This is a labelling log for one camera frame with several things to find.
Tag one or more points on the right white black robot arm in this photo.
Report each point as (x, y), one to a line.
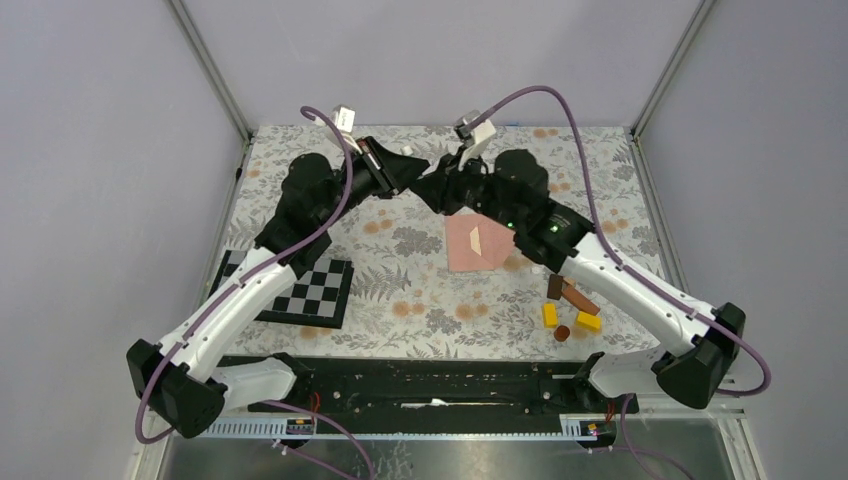
(694, 353)

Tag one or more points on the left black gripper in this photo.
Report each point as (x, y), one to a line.
(391, 172)

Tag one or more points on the yellow block near front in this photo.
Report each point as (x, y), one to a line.
(549, 316)

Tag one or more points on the small brown wooden cylinder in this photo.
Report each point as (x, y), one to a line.
(562, 333)

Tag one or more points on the aluminium frame post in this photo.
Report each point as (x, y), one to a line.
(676, 59)
(186, 24)

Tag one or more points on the reddish brown wooden block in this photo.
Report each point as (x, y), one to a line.
(580, 301)

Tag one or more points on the right aluminium frame post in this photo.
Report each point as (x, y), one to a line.
(676, 59)

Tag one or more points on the black grey checkerboard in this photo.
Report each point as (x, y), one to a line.
(317, 299)

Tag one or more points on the white slotted cable duct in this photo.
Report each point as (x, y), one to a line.
(302, 428)

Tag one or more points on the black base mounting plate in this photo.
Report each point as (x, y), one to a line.
(422, 396)

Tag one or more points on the left aluminium frame post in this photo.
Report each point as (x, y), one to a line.
(186, 24)

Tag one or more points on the floral patterned table mat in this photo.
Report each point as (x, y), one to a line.
(406, 303)

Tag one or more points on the dark brown wooden block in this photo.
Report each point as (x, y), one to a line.
(555, 287)

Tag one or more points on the yellow block right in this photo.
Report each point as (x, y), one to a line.
(588, 321)

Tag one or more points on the yellow block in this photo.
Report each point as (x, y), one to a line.
(549, 316)
(588, 321)

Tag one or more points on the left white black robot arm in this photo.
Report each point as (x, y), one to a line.
(178, 379)

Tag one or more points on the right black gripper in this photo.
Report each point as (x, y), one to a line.
(440, 187)

